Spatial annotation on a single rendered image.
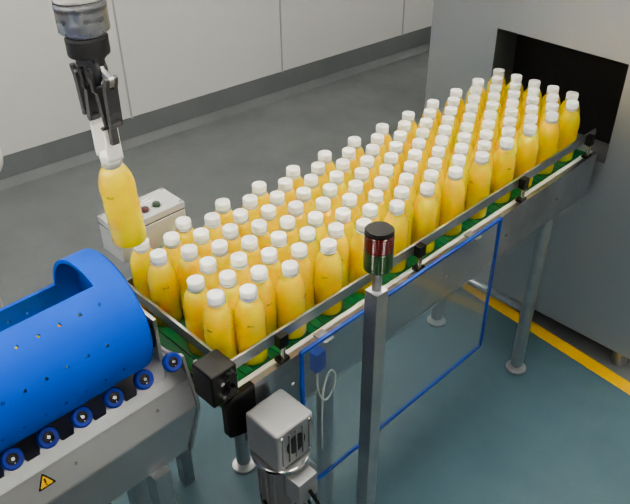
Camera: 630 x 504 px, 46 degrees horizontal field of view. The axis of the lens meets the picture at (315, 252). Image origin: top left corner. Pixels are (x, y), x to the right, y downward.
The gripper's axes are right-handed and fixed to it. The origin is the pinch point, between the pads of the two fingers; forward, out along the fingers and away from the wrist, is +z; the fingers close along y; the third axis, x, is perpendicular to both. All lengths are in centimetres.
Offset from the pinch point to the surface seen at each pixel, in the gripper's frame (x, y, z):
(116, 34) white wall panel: 147, -267, 65
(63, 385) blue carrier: -24.4, 12.8, 37.8
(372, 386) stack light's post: 38, 34, 66
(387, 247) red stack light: 39, 37, 25
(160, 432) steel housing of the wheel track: -6, 11, 65
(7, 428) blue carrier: -36, 13, 40
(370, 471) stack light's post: 40, 32, 98
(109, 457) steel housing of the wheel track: -19, 11, 63
